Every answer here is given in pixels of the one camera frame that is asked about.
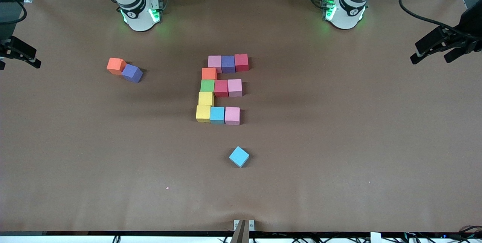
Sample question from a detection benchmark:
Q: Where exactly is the blue foam block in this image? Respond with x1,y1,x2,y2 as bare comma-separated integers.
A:
209,107,226,125
229,146,250,168

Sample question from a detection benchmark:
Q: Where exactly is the purple foam block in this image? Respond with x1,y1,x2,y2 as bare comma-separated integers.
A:
121,64,143,84
221,56,236,74

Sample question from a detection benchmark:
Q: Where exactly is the brown paper table cover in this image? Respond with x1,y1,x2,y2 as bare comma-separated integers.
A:
0,0,482,233

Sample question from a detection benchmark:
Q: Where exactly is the red foam block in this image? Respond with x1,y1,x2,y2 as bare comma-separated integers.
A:
215,80,229,98
234,54,249,72

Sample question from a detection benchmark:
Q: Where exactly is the white table edge rail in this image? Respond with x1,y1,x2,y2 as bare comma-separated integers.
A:
0,234,482,243

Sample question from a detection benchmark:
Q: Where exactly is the small metal bracket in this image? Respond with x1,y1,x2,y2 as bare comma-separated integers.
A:
233,219,255,231

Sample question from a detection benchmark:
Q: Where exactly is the yellow foam block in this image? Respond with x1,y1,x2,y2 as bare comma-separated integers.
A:
198,92,214,107
195,105,212,123

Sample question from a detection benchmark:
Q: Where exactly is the pink foam block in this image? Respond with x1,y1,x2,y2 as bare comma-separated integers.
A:
228,79,243,97
225,107,241,126
208,55,223,73

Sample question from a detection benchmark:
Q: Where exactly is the brown wedge post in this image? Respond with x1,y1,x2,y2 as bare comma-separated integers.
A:
230,219,247,243

